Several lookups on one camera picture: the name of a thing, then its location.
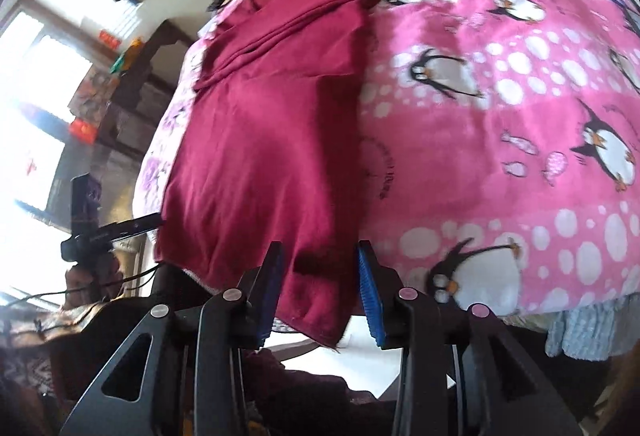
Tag window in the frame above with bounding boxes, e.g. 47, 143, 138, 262
0, 1, 96, 297

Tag light blue knit cloth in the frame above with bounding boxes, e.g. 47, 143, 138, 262
545, 301, 636, 359

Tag person's left hand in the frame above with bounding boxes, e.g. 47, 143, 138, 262
65, 253, 123, 309

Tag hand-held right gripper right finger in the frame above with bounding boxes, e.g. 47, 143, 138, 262
356, 240, 583, 436

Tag dark wooden table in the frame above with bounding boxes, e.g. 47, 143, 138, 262
100, 21, 188, 157

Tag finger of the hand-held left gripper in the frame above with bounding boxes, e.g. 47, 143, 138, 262
100, 215, 166, 242

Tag printed gift boxes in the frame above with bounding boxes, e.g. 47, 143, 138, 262
70, 66, 118, 117

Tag pink penguin print blanket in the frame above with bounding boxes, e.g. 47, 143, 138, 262
131, 0, 640, 317

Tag maroon shirt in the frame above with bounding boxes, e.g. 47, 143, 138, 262
152, 0, 378, 349

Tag black cable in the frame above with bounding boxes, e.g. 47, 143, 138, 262
0, 266, 161, 306

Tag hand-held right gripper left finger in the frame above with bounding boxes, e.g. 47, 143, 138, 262
60, 241, 286, 436

